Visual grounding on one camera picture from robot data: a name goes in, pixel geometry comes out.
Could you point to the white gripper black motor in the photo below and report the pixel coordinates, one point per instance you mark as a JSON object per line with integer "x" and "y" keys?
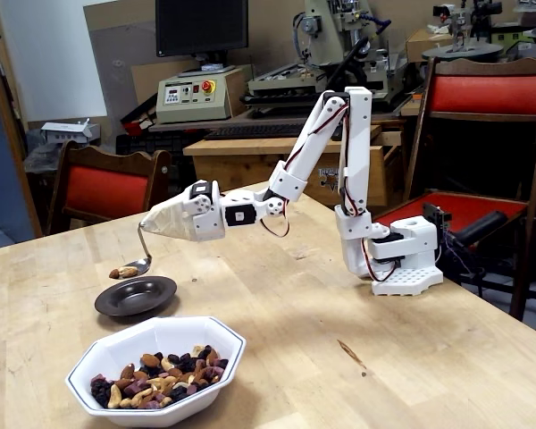
{"x": 196, "y": 222}

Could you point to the beige masking tape wrap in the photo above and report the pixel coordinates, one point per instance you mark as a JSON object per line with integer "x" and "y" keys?
{"x": 170, "y": 219}

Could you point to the bent metal spoon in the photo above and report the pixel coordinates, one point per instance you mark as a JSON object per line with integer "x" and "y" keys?
{"x": 144, "y": 264}

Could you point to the pale cashew nut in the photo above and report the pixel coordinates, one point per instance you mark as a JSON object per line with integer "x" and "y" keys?
{"x": 127, "y": 271}

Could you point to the brown almond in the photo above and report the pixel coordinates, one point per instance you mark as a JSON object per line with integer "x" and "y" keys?
{"x": 114, "y": 273}

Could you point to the mixed nuts and dried fruit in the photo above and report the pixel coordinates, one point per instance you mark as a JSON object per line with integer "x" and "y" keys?
{"x": 161, "y": 384}

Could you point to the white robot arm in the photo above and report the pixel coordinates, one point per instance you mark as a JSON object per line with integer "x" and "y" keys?
{"x": 357, "y": 134}

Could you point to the light wooden desk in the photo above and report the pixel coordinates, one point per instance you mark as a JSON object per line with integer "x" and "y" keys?
{"x": 241, "y": 147}

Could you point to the small dark brown plate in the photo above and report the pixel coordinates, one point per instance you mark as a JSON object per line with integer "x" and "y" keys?
{"x": 134, "y": 297}

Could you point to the dark wooden workbench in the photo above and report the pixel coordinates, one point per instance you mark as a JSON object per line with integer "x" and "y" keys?
{"x": 183, "y": 126}

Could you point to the white octagonal bowl blue rim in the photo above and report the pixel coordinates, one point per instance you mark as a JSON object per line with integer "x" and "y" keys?
{"x": 183, "y": 330}

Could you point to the black keyboard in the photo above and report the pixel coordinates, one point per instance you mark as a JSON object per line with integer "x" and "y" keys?
{"x": 259, "y": 130}

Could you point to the black plastic crate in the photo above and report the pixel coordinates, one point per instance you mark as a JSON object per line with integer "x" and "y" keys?
{"x": 138, "y": 144}

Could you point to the low wooden chair red cushion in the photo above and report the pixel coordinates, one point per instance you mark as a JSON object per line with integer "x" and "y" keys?
{"x": 94, "y": 192}

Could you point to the beige control box red button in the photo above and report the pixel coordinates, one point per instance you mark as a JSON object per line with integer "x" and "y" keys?
{"x": 192, "y": 105}

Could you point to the red black case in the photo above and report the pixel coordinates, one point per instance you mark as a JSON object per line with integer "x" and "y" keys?
{"x": 136, "y": 127}

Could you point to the brown cardboard sheet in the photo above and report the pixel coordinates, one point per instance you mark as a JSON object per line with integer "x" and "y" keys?
{"x": 145, "y": 85}

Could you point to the small white paper box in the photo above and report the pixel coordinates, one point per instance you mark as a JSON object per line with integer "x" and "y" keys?
{"x": 67, "y": 132}

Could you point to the large grey cardboard sheet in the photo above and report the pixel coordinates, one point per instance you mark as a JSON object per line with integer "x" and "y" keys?
{"x": 116, "y": 80}

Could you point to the grey plastic bag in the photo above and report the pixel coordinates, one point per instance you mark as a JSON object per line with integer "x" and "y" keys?
{"x": 40, "y": 158}

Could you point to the black computer monitor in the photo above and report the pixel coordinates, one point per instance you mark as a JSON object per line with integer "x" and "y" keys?
{"x": 201, "y": 27}

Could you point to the blue door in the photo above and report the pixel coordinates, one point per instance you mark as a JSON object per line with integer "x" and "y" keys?
{"x": 0, "y": 179}

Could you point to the black circuit board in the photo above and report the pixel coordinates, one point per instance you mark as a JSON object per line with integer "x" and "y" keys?
{"x": 438, "y": 216}

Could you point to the beige milling machine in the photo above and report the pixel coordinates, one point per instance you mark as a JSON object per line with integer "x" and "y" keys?
{"x": 335, "y": 31}

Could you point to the black cylinder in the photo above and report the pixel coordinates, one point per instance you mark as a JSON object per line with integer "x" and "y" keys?
{"x": 482, "y": 227}

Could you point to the brown cardboard box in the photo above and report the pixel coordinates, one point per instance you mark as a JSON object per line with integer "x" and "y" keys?
{"x": 417, "y": 47}

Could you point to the dark round platter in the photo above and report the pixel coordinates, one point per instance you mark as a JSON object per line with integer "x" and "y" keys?
{"x": 462, "y": 52}

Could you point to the tall wooden chair red cushion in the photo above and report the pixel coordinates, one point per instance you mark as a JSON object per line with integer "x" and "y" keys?
{"x": 487, "y": 94}

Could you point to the small metal apparatus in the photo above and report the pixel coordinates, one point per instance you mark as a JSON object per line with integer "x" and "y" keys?
{"x": 458, "y": 22}

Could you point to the green box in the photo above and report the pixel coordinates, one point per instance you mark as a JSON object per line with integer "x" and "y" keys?
{"x": 516, "y": 38}

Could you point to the wooden door frame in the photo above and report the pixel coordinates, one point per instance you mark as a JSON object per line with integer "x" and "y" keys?
{"x": 18, "y": 143}

